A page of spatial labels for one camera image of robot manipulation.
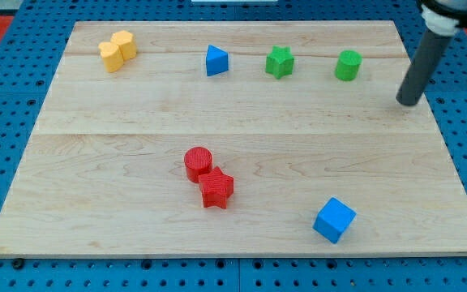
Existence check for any red star block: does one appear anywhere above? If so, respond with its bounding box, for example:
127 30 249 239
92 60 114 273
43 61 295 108
198 166 234 209

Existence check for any red cylinder block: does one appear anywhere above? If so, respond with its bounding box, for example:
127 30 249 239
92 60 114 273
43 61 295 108
184 147 213 183

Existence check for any wooden board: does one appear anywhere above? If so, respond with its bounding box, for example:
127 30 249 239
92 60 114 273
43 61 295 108
0 20 467 259

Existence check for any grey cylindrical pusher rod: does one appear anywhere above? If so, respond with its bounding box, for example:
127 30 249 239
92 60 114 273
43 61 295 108
396 29 452 106

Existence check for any green star block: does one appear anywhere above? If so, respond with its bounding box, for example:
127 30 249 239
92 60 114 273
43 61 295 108
265 45 294 79

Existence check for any robot arm end white collar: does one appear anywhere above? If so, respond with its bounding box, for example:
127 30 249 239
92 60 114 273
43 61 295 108
416 0 467 37

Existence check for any blue cube block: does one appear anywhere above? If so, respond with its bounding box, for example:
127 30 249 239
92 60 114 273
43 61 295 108
312 197 357 244

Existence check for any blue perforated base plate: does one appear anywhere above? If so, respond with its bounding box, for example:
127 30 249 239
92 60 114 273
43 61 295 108
0 0 467 291

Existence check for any blue triangle block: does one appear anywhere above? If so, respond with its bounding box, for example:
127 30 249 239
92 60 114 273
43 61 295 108
205 45 229 76

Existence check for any yellow hexagon block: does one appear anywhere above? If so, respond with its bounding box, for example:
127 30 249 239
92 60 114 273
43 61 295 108
110 30 137 61

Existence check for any green cylinder block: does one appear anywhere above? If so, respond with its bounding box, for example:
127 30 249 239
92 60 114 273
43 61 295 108
334 50 362 81

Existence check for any yellow heart block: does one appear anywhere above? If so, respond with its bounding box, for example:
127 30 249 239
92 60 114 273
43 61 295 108
98 41 124 73

